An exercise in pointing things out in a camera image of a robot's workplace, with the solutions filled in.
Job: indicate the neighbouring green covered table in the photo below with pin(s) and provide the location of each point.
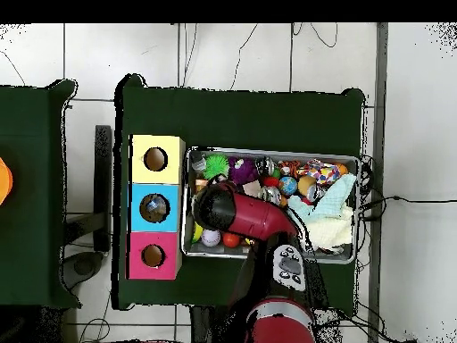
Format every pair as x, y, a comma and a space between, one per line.
28, 214

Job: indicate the cream waffle cloth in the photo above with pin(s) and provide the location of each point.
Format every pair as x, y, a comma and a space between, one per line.
328, 232

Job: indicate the dark green tablecloth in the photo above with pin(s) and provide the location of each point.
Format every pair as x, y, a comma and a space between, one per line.
250, 118

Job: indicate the white baseball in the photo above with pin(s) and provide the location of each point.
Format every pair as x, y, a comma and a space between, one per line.
210, 238

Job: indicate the shallow clear mesh bin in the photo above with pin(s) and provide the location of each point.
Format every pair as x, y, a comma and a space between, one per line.
321, 259

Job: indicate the blue globe ball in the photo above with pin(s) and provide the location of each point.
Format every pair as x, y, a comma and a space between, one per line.
287, 185

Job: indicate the wooden box with three holes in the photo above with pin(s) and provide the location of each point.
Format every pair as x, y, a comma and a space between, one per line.
171, 221

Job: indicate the orange round object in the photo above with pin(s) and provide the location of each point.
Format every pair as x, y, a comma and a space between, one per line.
4, 182

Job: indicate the mint green waffle cloth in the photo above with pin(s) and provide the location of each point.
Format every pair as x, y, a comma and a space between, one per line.
332, 198

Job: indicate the purple monster toy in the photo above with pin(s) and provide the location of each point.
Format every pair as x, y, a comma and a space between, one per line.
242, 169

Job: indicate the crumpled polka dot cloth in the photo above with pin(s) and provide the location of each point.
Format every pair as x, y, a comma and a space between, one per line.
321, 171

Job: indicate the yellow and green toy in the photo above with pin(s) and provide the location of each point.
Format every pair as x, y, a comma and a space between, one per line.
197, 232

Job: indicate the small wooden cube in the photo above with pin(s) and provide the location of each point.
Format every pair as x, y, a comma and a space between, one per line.
252, 187

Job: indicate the small red ball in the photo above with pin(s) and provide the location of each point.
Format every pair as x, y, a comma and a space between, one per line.
231, 240

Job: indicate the green spiky rubber ball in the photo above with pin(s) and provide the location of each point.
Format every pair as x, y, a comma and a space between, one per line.
216, 165

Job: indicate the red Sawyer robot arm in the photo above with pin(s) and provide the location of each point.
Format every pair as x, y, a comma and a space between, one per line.
257, 214

